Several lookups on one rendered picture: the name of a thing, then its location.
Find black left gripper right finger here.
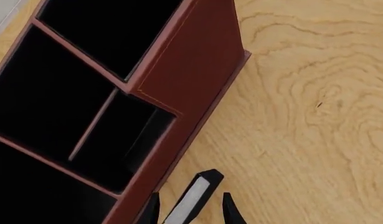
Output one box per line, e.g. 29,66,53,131
222,192,247,224

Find red-brown desk caddy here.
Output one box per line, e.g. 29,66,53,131
0,0,252,224

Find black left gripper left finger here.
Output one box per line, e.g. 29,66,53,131
142,192,161,224

